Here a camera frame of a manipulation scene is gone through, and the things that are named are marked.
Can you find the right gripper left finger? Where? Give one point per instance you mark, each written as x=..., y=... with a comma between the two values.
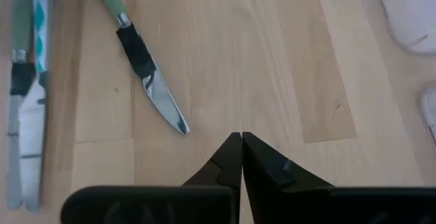
x=204, y=203

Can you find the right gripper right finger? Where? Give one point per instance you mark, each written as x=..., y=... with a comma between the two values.
x=289, y=200

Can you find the teal white patterned knife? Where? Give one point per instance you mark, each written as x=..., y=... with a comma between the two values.
x=40, y=30

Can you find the clear plastic bin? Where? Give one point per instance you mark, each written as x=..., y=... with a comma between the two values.
x=408, y=13
x=431, y=118

